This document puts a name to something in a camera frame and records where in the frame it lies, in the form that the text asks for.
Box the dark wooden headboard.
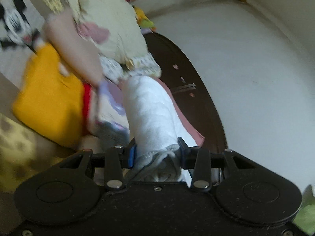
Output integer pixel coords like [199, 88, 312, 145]
[145, 33, 227, 153]

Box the pink pillow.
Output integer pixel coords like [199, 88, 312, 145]
[153, 77, 205, 146]

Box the floral white garment pile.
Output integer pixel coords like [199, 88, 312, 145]
[82, 52, 162, 152]

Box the white fleece garment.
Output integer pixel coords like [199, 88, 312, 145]
[123, 76, 197, 185]

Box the Mickey Mouse brown blanket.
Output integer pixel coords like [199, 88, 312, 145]
[1, 0, 72, 235]

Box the cream quilt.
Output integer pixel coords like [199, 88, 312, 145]
[68, 0, 148, 64]

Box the yellow quilted garment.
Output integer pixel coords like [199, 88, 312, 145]
[12, 43, 84, 149]

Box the yellow green plush toy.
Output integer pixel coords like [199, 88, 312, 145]
[133, 6, 156, 31]

